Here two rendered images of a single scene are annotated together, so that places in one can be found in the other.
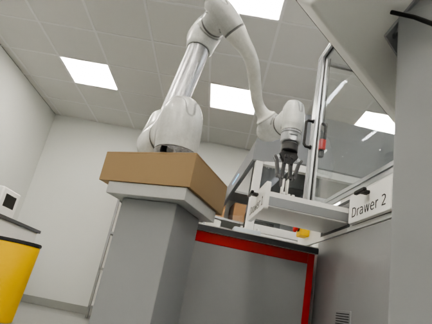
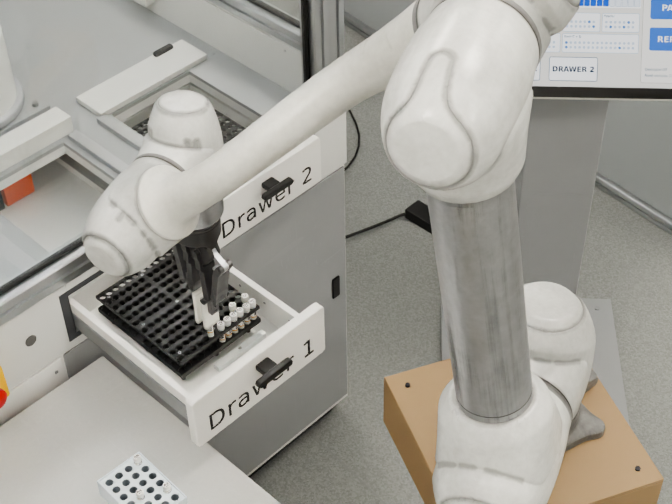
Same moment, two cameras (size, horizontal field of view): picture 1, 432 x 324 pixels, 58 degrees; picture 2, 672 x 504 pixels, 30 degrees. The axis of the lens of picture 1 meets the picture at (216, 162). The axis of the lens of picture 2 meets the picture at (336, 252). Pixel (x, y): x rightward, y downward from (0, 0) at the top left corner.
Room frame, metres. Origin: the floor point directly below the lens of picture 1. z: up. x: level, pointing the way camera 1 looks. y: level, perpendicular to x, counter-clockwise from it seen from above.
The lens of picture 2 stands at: (2.35, 0.87, 2.40)
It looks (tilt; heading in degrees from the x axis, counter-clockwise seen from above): 44 degrees down; 229
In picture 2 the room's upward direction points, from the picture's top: 1 degrees counter-clockwise
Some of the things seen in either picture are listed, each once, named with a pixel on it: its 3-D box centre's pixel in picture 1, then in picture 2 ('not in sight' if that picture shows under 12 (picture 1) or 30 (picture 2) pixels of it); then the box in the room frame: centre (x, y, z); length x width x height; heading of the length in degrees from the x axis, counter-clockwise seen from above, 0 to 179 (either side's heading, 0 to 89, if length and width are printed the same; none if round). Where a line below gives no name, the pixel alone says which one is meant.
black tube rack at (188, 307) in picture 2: not in sight; (178, 313); (1.59, -0.41, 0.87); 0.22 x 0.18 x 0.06; 94
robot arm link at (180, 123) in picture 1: (179, 126); (537, 353); (1.33, 0.16, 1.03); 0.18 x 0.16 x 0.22; 26
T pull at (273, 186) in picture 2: (363, 191); (273, 185); (1.28, -0.52, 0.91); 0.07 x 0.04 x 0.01; 4
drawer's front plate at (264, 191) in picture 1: (258, 202); (258, 373); (1.57, -0.21, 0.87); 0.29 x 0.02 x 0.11; 4
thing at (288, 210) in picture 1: (306, 215); (175, 313); (1.59, -0.42, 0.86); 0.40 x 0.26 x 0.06; 94
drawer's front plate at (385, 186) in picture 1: (370, 202); (264, 192); (1.28, -0.55, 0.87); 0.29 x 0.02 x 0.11; 4
